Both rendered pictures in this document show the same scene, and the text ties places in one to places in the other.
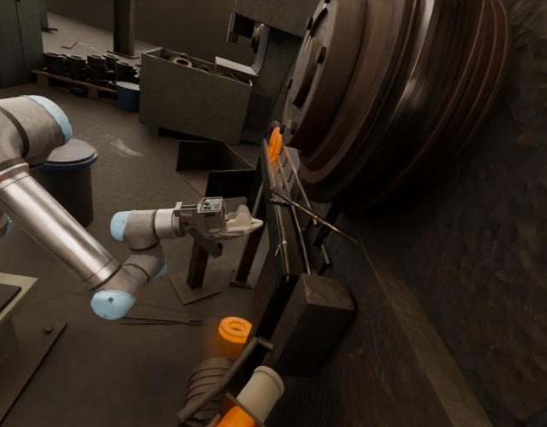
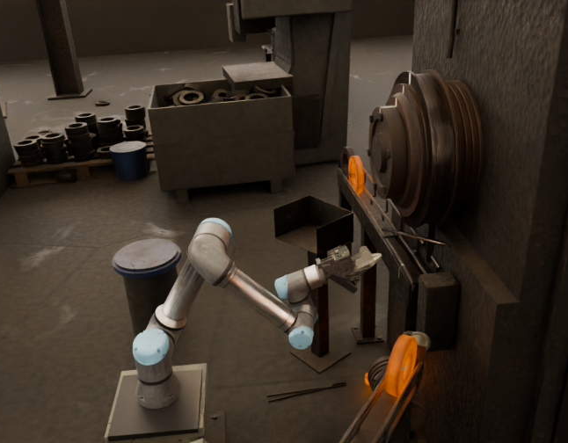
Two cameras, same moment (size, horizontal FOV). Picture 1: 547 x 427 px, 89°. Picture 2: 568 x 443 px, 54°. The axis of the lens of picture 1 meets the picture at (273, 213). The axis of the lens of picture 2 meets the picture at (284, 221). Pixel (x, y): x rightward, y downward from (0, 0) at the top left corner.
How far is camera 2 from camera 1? 1.16 m
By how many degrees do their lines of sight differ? 9
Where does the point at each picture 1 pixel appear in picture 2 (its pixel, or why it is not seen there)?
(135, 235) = (294, 291)
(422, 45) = (433, 149)
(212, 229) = (346, 270)
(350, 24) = (398, 136)
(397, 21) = (419, 136)
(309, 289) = (426, 280)
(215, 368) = (384, 361)
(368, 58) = (412, 153)
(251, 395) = not seen: hidden behind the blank
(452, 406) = (497, 297)
